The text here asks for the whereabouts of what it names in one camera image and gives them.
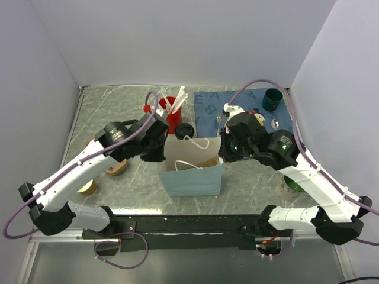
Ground silver fork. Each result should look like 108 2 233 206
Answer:
216 112 223 137

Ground dark green mug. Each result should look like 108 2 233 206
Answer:
262 88 283 112

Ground blue letter-print cloth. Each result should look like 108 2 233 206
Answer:
194 88 293 138

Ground purple cable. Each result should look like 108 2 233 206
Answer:
2 91 159 240
226 79 379 258

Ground light blue paper bag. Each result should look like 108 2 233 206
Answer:
158 137 223 197

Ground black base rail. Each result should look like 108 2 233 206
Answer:
79 206 297 254

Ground cardboard cup carrier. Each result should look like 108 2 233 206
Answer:
84 137 127 176
197 158 220 168

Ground red straw holder cup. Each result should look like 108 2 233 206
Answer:
159 96 182 134

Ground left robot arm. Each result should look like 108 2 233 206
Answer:
19 110 169 238

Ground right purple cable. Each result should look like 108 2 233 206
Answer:
226 79 379 258

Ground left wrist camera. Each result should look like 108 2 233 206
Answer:
143 105 167 119

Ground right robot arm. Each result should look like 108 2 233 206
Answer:
219 106 372 245

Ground white wrapped straws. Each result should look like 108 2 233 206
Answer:
163 86 188 114

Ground brown paper cup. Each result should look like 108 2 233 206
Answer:
77 179 98 196

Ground silver spoon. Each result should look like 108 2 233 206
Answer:
271 119 280 130

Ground yellow dotted plate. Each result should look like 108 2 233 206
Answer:
254 113 265 126

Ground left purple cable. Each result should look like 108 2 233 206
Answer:
2 91 159 240

